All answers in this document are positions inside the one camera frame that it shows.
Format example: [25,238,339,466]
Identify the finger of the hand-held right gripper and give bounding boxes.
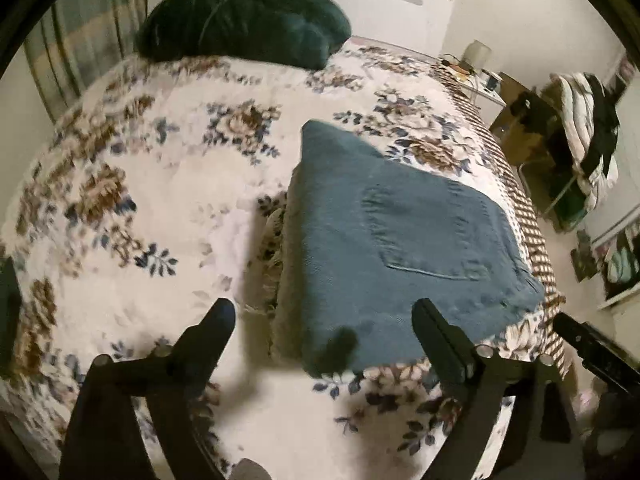
[552,312,640,396]

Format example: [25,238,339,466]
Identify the floral bed blanket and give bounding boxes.
[0,40,568,480]

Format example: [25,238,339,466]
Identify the white nightstand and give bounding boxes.
[440,57,508,108]

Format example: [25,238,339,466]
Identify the large brown cardboard box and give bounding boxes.
[490,72,558,161]

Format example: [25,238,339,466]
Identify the brown checked bed sheet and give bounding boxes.
[440,80,571,376]

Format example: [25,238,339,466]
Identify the black striped garment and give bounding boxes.
[582,74,621,181]

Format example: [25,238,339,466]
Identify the white table lamp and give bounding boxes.
[460,40,491,71]

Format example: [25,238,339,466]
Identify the white bed headboard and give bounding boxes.
[295,0,456,58]

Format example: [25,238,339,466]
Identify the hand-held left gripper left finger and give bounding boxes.
[59,297,236,480]

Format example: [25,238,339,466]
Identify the blue denim pants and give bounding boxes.
[292,120,546,378]

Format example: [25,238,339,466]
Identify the dark patterned slippers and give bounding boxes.
[570,230,598,281]

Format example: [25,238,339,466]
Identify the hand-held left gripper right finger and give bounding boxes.
[411,298,586,480]

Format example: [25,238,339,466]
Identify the dark green folded cloth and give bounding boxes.
[0,257,23,378]

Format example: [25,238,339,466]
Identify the metal frame chair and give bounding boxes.
[517,160,586,233]

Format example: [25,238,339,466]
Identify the dark green duvet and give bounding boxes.
[135,0,352,71]

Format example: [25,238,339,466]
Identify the grey striped curtain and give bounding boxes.
[22,0,151,121]

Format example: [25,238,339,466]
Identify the black cloth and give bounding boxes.
[510,90,556,126]

